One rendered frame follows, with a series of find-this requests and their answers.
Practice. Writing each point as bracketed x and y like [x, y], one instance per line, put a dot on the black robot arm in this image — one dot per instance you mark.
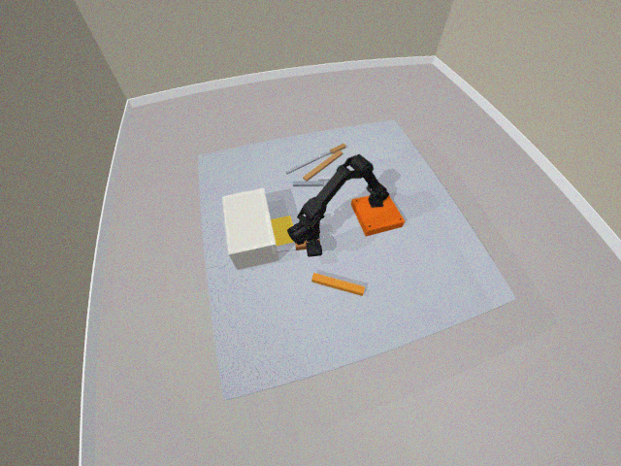
[315, 208]

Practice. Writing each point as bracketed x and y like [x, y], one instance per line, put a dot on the orange bar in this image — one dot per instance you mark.
[346, 286]

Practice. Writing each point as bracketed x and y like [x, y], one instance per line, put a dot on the wooden bar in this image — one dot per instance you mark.
[323, 165]

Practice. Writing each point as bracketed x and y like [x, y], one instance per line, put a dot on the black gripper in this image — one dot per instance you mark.
[313, 246]

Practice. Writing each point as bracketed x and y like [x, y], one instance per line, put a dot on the grey metal rod with wooden handle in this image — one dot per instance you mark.
[334, 150]

